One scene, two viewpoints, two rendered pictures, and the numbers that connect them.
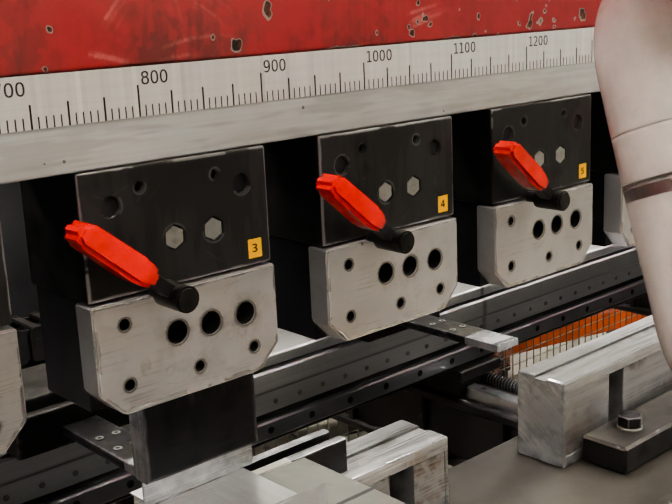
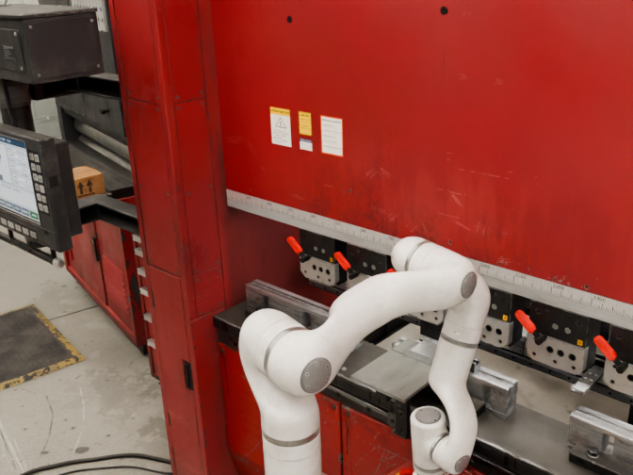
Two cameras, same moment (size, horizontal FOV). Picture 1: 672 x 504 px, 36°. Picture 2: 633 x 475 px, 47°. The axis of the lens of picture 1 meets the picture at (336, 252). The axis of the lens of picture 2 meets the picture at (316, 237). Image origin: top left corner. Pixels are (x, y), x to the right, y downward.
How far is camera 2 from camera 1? 187 cm
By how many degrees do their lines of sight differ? 80
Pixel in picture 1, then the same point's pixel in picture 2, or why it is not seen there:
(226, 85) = not seen: hidden behind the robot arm
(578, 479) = (559, 449)
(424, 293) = (493, 338)
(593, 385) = (590, 429)
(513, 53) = (543, 286)
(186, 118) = not seen: hidden behind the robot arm
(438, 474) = (502, 399)
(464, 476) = (548, 421)
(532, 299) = not seen: outside the picture
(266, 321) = (440, 315)
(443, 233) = (502, 326)
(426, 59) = (503, 273)
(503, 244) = (530, 344)
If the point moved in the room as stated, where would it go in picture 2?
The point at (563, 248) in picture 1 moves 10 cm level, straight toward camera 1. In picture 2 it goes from (563, 364) to (522, 362)
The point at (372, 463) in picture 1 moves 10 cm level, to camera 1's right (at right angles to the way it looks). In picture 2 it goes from (480, 377) to (492, 398)
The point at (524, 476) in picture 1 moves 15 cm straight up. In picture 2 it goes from (555, 435) to (559, 387)
